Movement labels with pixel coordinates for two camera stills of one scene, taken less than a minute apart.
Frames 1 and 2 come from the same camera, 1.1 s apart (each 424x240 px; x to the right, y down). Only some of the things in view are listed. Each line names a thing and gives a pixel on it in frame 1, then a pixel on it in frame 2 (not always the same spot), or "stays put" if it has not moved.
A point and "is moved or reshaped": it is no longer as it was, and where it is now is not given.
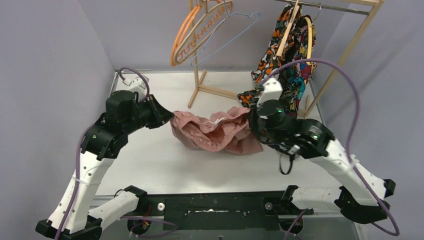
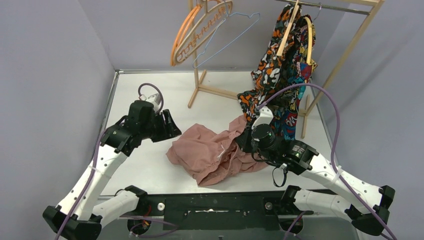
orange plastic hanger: [184, 24] stays put
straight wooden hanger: [288, 29] stays put
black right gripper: [253, 126] -> [243, 140]
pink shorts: [228, 130] is moved or reshaped
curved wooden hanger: [309, 27] stays put
